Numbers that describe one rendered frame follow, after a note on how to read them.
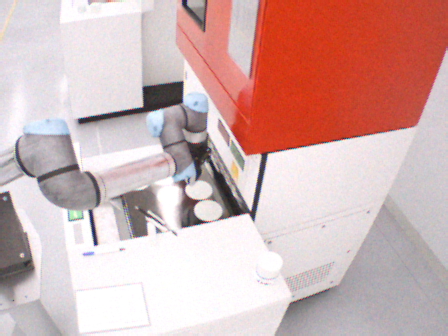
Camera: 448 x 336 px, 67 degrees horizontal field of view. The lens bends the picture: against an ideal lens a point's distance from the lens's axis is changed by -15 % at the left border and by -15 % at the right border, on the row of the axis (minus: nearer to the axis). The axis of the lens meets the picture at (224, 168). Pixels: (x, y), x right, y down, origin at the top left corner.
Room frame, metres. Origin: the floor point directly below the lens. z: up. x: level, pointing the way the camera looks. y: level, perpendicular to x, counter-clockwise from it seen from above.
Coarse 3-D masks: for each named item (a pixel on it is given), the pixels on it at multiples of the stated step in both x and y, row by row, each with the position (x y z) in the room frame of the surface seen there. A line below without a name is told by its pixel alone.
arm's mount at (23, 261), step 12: (0, 204) 0.73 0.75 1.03; (12, 204) 0.74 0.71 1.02; (0, 216) 0.70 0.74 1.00; (12, 216) 0.71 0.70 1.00; (0, 228) 0.67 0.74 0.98; (12, 228) 0.68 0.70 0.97; (0, 240) 0.64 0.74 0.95; (12, 240) 0.65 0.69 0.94; (24, 240) 0.67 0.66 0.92; (0, 252) 0.61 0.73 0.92; (12, 252) 0.62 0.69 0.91; (24, 252) 0.64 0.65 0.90; (0, 264) 0.57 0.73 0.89; (12, 264) 0.59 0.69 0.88; (24, 264) 0.62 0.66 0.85; (0, 276) 0.56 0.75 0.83
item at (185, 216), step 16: (208, 176) 1.12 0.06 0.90; (128, 192) 0.99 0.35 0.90; (144, 192) 1.00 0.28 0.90; (160, 192) 1.01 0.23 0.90; (176, 192) 1.02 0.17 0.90; (128, 208) 0.91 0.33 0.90; (144, 208) 0.92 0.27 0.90; (160, 208) 0.93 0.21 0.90; (176, 208) 0.94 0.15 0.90; (192, 208) 0.95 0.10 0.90; (224, 208) 0.96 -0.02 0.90; (144, 224) 0.85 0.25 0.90; (176, 224) 0.87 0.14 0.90; (192, 224) 0.87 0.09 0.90
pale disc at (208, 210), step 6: (198, 204) 0.97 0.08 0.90; (204, 204) 0.97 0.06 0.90; (210, 204) 0.98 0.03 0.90; (216, 204) 0.98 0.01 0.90; (198, 210) 0.94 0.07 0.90; (204, 210) 0.94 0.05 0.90; (210, 210) 0.95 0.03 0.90; (216, 210) 0.95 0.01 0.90; (198, 216) 0.91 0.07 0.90; (204, 216) 0.92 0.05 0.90; (210, 216) 0.92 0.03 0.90; (216, 216) 0.92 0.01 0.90
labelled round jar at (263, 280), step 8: (264, 256) 0.65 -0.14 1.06; (272, 256) 0.65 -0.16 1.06; (264, 264) 0.62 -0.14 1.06; (272, 264) 0.62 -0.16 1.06; (280, 264) 0.63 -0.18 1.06; (256, 272) 0.62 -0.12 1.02; (264, 272) 0.60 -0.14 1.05; (272, 272) 0.60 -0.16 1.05; (256, 280) 0.61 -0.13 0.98; (264, 280) 0.60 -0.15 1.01; (272, 280) 0.60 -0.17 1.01
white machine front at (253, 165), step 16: (192, 80) 1.51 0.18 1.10; (208, 96) 1.32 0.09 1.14; (208, 112) 1.31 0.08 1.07; (208, 128) 1.29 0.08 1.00; (224, 128) 1.14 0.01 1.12; (224, 144) 1.14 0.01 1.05; (224, 160) 1.12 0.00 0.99; (256, 160) 0.91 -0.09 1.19; (240, 176) 0.99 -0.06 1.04; (256, 176) 0.90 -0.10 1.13; (240, 192) 0.97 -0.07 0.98; (256, 192) 0.90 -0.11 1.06; (256, 208) 0.90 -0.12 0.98
